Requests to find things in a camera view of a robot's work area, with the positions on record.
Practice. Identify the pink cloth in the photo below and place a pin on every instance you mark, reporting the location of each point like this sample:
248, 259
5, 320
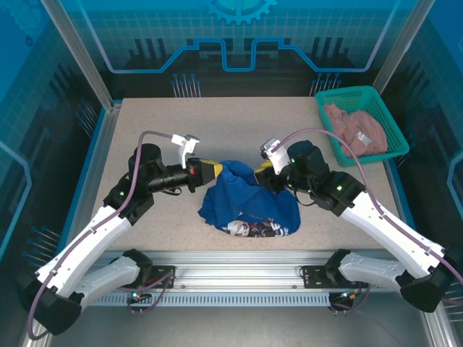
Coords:
369, 123

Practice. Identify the blue printed t-shirt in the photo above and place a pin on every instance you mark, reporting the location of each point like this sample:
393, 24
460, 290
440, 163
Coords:
246, 202

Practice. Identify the aluminium side rail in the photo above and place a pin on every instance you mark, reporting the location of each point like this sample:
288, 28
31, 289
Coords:
97, 162

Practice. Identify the aluminium frame post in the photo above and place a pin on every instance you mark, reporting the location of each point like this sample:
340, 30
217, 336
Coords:
81, 54
404, 47

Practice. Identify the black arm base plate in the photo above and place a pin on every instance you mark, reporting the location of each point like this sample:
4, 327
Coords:
164, 274
313, 276

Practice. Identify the white label on pink cloth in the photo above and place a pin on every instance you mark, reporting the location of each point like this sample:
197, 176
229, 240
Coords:
363, 138

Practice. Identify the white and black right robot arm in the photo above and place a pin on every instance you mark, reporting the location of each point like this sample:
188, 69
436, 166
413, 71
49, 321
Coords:
390, 231

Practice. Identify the long aluminium mounting rail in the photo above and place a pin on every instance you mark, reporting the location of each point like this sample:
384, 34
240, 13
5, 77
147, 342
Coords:
238, 267

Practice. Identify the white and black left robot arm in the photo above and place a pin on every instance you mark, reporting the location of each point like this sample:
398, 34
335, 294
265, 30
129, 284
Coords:
83, 242

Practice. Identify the green plastic mesh basket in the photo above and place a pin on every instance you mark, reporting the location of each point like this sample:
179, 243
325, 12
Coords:
376, 105

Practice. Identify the small LED adapter board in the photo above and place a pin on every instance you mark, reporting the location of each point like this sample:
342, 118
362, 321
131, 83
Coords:
136, 294
349, 294

